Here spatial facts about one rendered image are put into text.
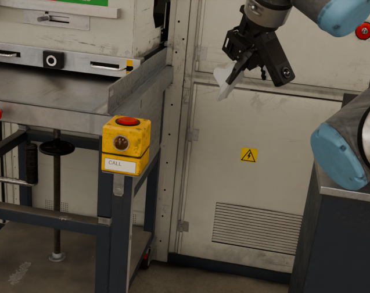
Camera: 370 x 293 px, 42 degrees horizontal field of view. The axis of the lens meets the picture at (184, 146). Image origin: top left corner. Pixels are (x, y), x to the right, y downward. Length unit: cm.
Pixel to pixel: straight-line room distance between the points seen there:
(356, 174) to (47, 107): 74
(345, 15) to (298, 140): 103
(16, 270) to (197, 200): 72
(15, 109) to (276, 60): 65
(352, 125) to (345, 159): 7
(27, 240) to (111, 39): 87
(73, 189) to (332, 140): 136
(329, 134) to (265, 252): 113
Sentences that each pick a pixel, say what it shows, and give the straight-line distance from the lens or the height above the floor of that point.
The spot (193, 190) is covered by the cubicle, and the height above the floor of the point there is 37.
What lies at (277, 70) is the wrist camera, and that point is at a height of 102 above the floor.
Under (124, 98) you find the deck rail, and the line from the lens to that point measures 133.
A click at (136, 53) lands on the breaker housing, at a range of 153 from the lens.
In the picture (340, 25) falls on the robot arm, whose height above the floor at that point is 113.
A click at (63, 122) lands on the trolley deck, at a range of 125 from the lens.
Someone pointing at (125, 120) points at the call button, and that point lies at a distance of 97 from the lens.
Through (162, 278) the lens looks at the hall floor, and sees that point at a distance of 206.
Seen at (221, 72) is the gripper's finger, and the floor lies 99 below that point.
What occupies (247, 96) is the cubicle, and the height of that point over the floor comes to 78.
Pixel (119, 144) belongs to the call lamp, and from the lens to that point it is 94.
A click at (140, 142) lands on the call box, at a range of 95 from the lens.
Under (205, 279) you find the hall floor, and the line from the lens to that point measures 208.
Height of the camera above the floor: 121
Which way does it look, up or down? 20 degrees down
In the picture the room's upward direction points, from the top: 5 degrees clockwise
